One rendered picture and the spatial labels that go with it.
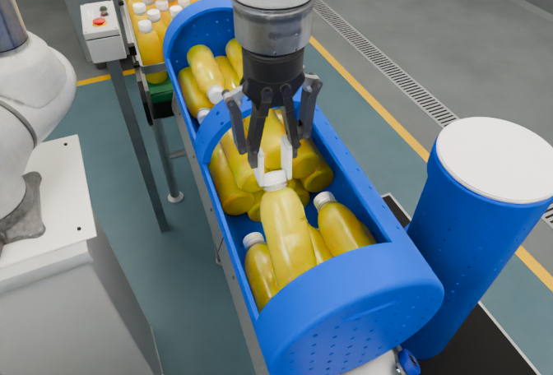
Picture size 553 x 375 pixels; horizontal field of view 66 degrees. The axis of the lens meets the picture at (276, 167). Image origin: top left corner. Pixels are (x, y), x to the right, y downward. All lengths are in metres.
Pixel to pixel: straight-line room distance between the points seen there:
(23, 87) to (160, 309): 1.25
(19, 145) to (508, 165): 1.02
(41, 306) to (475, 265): 1.01
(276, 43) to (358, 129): 2.22
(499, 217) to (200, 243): 1.42
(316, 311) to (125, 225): 1.77
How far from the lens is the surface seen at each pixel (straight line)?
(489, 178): 1.04
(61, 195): 1.04
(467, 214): 1.05
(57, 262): 0.94
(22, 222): 0.99
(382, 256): 0.59
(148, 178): 1.88
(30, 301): 1.06
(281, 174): 0.65
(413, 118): 2.85
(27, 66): 0.94
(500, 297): 2.17
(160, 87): 1.46
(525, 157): 1.13
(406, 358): 0.81
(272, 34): 0.47
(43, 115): 0.98
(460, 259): 1.17
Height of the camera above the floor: 1.72
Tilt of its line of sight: 46 degrees down
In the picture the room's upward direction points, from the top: straight up
